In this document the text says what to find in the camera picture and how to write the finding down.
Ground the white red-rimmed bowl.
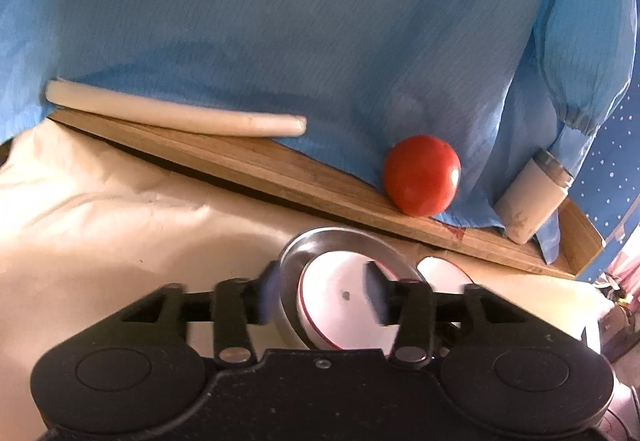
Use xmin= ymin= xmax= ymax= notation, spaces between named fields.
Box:
xmin=416 ymin=256 xmax=474 ymax=296
xmin=298 ymin=253 xmax=402 ymax=352

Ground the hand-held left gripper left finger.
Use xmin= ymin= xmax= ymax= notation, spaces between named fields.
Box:
xmin=105 ymin=261 xmax=282 ymax=365

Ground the blue polka dot cloth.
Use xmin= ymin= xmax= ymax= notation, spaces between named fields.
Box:
xmin=572 ymin=0 xmax=640 ymax=283

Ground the red tomato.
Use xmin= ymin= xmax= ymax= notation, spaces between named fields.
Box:
xmin=383 ymin=135 xmax=462 ymax=217

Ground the stainless steel bowl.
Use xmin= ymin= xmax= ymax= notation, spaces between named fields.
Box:
xmin=276 ymin=226 xmax=427 ymax=353

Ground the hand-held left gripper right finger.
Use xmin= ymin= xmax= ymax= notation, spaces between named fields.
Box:
xmin=365 ymin=261 xmax=539 ymax=365

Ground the blue work coat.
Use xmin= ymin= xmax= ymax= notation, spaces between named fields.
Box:
xmin=0 ymin=0 xmax=632 ymax=265

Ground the white thermos bottle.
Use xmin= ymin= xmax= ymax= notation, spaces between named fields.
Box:
xmin=493 ymin=148 xmax=575 ymax=246

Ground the wooden board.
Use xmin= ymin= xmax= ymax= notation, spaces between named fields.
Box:
xmin=47 ymin=108 xmax=607 ymax=282

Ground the white rolling pin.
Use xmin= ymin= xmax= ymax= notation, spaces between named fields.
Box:
xmin=45 ymin=78 xmax=307 ymax=138

